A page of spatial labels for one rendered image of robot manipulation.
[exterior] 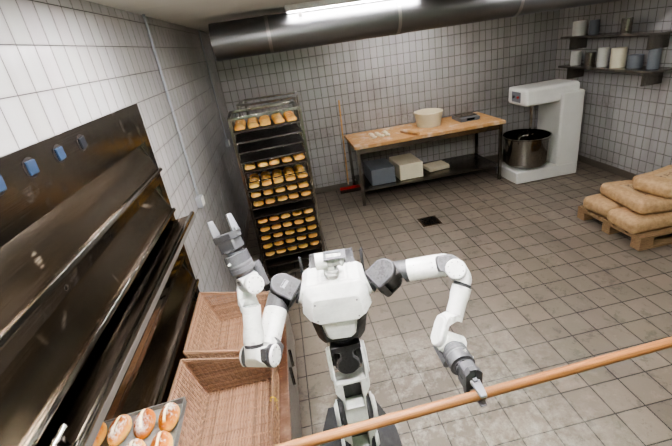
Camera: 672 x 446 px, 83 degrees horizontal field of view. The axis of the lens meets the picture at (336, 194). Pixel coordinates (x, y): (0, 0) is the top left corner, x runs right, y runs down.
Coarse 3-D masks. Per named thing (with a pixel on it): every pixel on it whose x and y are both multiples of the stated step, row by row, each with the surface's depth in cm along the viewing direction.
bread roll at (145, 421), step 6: (138, 414) 124; (144, 414) 123; (150, 414) 125; (138, 420) 122; (144, 420) 122; (150, 420) 123; (138, 426) 120; (144, 426) 121; (150, 426) 122; (138, 432) 120; (144, 432) 120; (150, 432) 122; (144, 438) 120
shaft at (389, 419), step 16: (624, 352) 123; (640, 352) 123; (560, 368) 121; (576, 368) 121; (592, 368) 121; (496, 384) 119; (512, 384) 118; (528, 384) 118; (448, 400) 116; (464, 400) 116; (384, 416) 114; (400, 416) 114; (416, 416) 114; (320, 432) 112; (336, 432) 111; (352, 432) 112
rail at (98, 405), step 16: (176, 240) 197; (160, 272) 168; (144, 304) 147; (128, 336) 131; (128, 352) 126; (112, 368) 118; (112, 384) 113; (96, 400) 107; (96, 416) 103; (80, 432) 98
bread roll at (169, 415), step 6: (162, 408) 125; (168, 408) 124; (174, 408) 125; (162, 414) 123; (168, 414) 123; (174, 414) 124; (162, 420) 121; (168, 420) 121; (174, 420) 123; (162, 426) 121; (168, 426) 121; (174, 426) 123
